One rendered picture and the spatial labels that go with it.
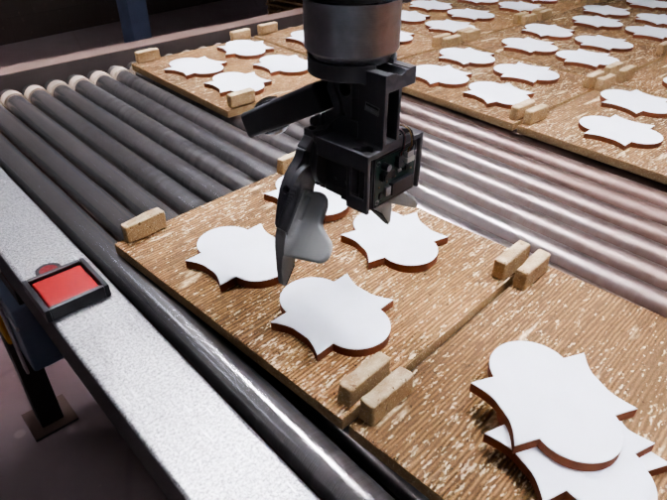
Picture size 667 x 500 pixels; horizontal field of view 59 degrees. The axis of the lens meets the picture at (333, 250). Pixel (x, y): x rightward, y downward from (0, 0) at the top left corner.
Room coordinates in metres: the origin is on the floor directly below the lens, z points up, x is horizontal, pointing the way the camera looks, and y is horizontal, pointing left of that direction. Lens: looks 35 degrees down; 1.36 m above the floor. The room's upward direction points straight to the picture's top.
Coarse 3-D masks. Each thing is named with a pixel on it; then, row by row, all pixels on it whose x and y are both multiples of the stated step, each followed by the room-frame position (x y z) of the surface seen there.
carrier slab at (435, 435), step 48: (528, 288) 0.54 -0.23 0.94; (576, 288) 0.54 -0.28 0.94; (480, 336) 0.46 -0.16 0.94; (528, 336) 0.46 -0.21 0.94; (576, 336) 0.46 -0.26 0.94; (624, 336) 0.46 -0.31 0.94; (432, 384) 0.39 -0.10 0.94; (624, 384) 0.39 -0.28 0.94; (384, 432) 0.33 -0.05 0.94; (432, 432) 0.33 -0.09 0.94; (480, 432) 0.33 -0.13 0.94; (432, 480) 0.29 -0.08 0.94; (480, 480) 0.29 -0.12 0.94; (528, 480) 0.29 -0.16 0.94
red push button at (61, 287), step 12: (60, 276) 0.57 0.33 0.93; (72, 276) 0.57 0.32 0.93; (84, 276) 0.57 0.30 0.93; (36, 288) 0.55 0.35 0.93; (48, 288) 0.55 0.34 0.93; (60, 288) 0.55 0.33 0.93; (72, 288) 0.55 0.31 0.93; (84, 288) 0.55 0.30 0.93; (48, 300) 0.52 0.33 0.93; (60, 300) 0.52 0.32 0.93
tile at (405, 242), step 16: (368, 224) 0.66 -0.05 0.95; (384, 224) 0.66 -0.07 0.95; (400, 224) 0.66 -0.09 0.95; (416, 224) 0.66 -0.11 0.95; (352, 240) 0.62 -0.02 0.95; (368, 240) 0.62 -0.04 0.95; (384, 240) 0.62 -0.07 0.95; (400, 240) 0.62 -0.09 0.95; (416, 240) 0.62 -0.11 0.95; (432, 240) 0.62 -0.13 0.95; (368, 256) 0.59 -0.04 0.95; (384, 256) 0.59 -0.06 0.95; (400, 256) 0.59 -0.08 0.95; (416, 256) 0.59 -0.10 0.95; (432, 256) 0.59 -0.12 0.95; (416, 272) 0.57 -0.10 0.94
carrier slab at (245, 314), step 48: (240, 192) 0.77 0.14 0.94; (144, 240) 0.64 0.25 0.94; (192, 240) 0.64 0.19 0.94; (336, 240) 0.64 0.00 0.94; (480, 240) 0.64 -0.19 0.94; (192, 288) 0.54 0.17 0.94; (240, 288) 0.54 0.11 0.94; (384, 288) 0.54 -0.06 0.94; (432, 288) 0.54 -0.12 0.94; (480, 288) 0.54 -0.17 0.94; (240, 336) 0.46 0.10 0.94; (288, 336) 0.46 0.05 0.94; (432, 336) 0.46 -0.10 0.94; (288, 384) 0.40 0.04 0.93; (336, 384) 0.39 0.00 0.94
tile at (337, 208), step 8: (280, 184) 0.77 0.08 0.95; (272, 192) 0.74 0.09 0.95; (328, 192) 0.74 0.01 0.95; (272, 200) 0.74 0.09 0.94; (336, 200) 0.72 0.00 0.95; (344, 200) 0.72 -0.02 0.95; (328, 208) 0.70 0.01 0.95; (336, 208) 0.70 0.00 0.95; (344, 208) 0.70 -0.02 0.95; (328, 216) 0.68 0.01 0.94; (336, 216) 0.69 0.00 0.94
